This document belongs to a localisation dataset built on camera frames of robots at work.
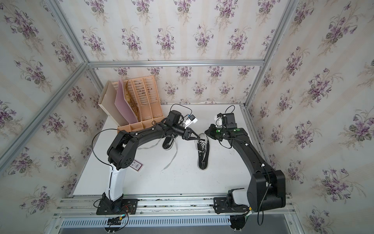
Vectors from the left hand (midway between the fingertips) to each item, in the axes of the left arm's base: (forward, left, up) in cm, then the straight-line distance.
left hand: (198, 138), depth 84 cm
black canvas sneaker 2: (+4, +19, -12) cm, 22 cm away
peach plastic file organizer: (+43, +39, -12) cm, 59 cm away
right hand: (+3, -5, +3) cm, 6 cm away
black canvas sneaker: (+1, -4, -10) cm, 11 cm away
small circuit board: (-37, +42, -17) cm, 59 cm away
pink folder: (+18, +46, +9) cm, 50 cm away
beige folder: (+18, +54, +11) cm, 58 cm away
